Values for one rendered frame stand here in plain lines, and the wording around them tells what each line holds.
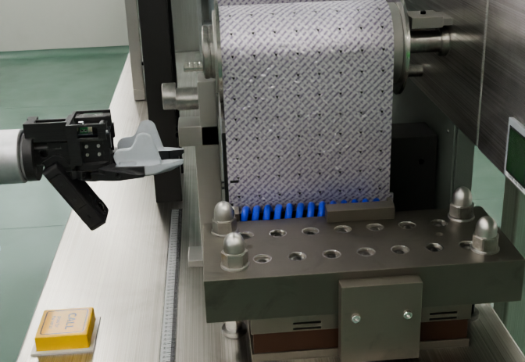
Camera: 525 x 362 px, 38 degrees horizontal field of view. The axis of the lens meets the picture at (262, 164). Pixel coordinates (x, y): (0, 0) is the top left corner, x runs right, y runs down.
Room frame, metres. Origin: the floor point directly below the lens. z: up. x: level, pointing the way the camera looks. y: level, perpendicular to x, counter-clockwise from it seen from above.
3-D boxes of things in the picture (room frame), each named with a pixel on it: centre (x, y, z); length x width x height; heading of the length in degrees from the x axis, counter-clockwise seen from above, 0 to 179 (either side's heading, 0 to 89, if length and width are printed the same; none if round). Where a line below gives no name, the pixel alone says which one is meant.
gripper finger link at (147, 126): (1.03, 0.16, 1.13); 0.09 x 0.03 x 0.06; 103
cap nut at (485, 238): (0.87, -0.28, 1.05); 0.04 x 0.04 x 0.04
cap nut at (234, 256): (0.85, 0.04, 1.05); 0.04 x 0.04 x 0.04
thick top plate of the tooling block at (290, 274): (0.90, -0.12, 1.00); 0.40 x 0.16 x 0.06; 94
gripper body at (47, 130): (0.99, 0.26, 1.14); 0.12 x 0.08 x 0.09; 94
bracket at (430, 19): (1.09, -0.24, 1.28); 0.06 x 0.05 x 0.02; 94
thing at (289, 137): (1.02, -0.07, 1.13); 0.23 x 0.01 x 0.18; 94
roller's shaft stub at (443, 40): (1.09, -0.24, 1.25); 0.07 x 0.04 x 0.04; 94
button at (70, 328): (0.89, 0.28, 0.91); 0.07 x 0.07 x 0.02; 4
